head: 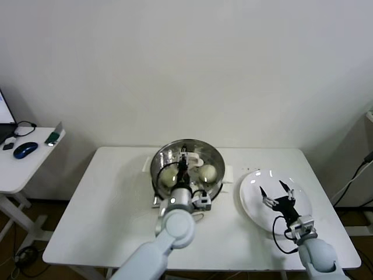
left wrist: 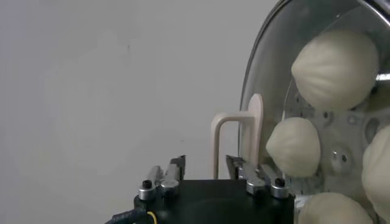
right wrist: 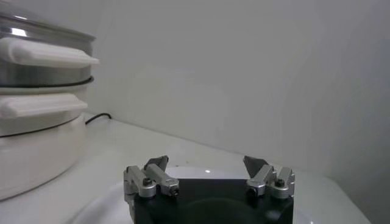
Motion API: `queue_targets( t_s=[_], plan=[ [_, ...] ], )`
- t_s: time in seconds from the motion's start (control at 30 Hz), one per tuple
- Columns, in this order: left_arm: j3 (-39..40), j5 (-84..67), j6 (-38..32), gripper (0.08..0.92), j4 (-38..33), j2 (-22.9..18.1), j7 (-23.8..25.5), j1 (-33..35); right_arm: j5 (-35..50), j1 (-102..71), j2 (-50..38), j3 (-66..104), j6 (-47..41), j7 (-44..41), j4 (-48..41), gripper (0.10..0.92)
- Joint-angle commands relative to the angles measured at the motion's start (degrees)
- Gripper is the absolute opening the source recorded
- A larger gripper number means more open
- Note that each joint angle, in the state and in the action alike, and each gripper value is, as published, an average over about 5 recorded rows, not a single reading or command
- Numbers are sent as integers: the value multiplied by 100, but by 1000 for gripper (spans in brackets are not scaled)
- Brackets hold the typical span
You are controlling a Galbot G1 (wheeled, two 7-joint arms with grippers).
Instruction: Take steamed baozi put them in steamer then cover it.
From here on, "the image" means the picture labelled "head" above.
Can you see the white steamed baozi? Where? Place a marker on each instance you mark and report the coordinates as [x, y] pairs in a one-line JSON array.
[[208, 173], [168, 178]]

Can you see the white round plate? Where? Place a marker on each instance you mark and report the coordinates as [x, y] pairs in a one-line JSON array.
[[253, 204]]

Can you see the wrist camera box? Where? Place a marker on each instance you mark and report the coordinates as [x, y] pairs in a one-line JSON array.
[[202, 201], [303, 227]]

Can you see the blue computer mouse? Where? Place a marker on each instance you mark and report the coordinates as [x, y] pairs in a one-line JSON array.
[[25, 149]]

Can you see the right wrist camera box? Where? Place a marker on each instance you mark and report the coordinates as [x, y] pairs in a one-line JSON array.
[[303, 227]]

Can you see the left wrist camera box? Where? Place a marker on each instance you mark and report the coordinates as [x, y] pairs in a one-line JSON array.
[[202, 201]]

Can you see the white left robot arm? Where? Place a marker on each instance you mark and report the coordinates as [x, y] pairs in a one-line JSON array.
[[175, 227]]

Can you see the small black adapter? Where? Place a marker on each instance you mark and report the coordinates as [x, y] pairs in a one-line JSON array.
[[8, 146]]

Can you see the white metal floor frame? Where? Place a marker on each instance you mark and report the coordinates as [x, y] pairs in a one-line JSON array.
[[361, 231]]

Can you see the black laptop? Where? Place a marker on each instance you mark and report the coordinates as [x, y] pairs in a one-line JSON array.
[[4, 116]]

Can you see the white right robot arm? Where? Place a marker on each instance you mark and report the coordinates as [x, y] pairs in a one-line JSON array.
[[317, 256]]

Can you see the white power strip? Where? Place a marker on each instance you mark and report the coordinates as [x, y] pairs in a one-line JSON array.
[[21, 256]]

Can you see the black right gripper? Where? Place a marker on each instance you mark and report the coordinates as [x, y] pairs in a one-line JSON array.
[[285, 208]]

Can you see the glass pot lid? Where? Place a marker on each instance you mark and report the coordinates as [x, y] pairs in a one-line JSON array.
[[209, 157]]

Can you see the stainless steel steamer basket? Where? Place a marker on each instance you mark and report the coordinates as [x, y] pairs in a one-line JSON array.
[[228, 175]]

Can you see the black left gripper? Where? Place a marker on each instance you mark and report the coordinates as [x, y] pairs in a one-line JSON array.
[[183, 176]]

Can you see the white side table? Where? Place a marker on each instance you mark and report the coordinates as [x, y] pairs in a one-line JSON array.
[[35, 169]]

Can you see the grey cabinet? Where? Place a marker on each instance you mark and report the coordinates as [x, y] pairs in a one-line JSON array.
[[365, 189]]

